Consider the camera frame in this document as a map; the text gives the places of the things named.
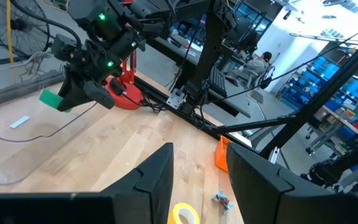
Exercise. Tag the orange plastic basket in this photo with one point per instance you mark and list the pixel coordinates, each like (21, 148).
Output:
(222, 154)

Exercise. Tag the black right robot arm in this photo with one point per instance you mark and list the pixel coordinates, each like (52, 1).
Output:
(211, 46)

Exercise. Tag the yellow tape roll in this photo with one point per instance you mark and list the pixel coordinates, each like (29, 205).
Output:
(174, 214)

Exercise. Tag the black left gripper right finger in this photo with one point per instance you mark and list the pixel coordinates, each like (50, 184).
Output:
(259, 193)

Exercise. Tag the green tape roll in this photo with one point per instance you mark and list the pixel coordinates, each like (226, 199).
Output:
(50, 99)

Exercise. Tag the person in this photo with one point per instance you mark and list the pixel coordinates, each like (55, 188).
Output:
(255, 67)

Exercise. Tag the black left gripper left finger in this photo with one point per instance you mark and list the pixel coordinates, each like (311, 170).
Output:
(135, 193)

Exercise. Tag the black computer keyboard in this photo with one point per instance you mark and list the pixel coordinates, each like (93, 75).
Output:
(218, 82)

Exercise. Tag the grey desk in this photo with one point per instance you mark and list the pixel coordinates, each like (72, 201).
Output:
(235, 107)

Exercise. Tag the black floor fan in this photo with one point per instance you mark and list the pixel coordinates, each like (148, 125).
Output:
(17, 24)

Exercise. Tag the light blue staple remover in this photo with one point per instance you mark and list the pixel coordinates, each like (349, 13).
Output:
(222, 200)

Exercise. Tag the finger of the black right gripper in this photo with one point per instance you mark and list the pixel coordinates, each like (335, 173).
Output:
(99, 95)
(71, 90)

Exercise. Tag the clear plastic bin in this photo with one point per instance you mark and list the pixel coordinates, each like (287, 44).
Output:
(26, 149)

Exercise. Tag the storage shelf with blue bins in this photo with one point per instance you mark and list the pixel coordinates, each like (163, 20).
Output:
(331, 74)

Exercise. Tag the silver arm base bracket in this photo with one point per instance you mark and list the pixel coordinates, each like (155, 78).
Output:
(176, 99)

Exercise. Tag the silver aluminium bar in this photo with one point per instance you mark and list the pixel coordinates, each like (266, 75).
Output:
(273, 155)

